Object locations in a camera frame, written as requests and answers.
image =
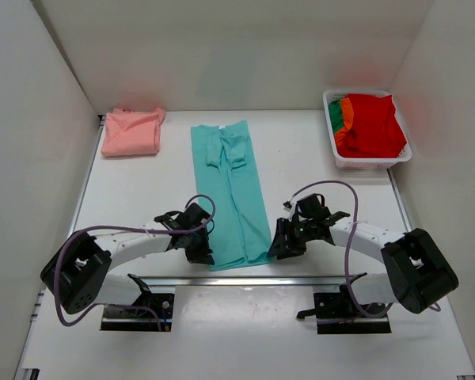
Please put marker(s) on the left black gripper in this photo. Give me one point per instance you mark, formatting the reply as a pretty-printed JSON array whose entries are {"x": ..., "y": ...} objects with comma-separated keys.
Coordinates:
[{"x": 201, "y": 256}]

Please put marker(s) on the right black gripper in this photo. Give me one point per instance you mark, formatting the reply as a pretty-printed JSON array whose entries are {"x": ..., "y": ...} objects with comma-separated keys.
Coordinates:
[{"x": 283, "y": 245}]

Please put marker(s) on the teal t-shirt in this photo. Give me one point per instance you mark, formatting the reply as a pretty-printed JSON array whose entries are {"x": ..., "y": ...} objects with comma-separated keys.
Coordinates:
[{"x": 225, "y": 169}]

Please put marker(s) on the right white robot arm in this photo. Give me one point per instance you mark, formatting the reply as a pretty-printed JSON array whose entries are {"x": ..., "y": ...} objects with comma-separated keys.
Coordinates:
[{"x": 417, "y": 274}]

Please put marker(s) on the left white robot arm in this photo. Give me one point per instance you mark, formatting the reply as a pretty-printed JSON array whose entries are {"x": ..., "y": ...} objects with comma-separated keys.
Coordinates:
[{"x": 80, "y": 275}]

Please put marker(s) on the white plastic basket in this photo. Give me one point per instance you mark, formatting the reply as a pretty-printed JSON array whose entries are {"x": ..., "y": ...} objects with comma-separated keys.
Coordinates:
[{"x": 361, "y": 163}]

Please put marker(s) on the folded pink t-shirt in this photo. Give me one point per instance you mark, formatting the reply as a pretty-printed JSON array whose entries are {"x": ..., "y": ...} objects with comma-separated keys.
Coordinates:
[{"x": 128, "y": 133}]

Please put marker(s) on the green t-shirt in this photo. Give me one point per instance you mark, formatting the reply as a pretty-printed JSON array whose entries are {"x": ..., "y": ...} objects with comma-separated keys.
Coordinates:
[{"x": 336, "y": 116}]

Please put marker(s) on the red t-shirt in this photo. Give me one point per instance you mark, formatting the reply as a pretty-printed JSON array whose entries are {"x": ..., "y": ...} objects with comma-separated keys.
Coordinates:
[{"x": 375, "y": 132}]

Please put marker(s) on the orange t-shirt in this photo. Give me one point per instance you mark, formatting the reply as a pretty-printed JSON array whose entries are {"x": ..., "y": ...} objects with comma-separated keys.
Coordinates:
[{"x": 348, "y": 116}]

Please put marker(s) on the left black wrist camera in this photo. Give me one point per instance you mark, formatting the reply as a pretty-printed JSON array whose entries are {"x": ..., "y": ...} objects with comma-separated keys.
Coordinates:
[{"x": 192, "y": 217}]

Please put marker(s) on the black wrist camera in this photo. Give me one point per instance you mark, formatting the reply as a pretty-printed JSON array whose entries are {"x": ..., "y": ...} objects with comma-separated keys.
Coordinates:
[
  {"x": 312, "y": 207},
  {"x": 192, "y": 217}
]

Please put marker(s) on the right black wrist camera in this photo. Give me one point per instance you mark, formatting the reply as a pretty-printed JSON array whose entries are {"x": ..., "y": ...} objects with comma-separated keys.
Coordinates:
[{"x": 312, "y": 207}]

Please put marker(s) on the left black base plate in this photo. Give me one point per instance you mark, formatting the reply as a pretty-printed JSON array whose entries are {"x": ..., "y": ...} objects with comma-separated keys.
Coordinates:
[{"x": 117, "y": 319}]

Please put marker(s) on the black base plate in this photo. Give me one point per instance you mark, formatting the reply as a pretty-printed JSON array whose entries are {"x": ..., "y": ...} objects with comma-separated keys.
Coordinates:
[
  {"x": 336, "y": 315},
  {"x": 117, "y": 319}
]

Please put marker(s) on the aluminium table rail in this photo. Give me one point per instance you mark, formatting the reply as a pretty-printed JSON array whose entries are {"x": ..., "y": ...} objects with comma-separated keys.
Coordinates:
[{"x": 241, "y": 281}]

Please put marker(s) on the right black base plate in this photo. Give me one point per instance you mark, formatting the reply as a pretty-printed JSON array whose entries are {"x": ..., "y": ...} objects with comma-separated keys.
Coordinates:
[{"x": 336, "y": 315}]

